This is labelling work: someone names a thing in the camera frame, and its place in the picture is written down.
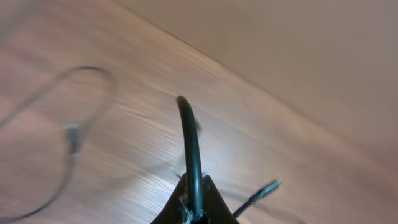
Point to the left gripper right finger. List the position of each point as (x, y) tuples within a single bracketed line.
[(215, 209)]

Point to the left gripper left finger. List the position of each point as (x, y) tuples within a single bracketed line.
[(176, 209)]

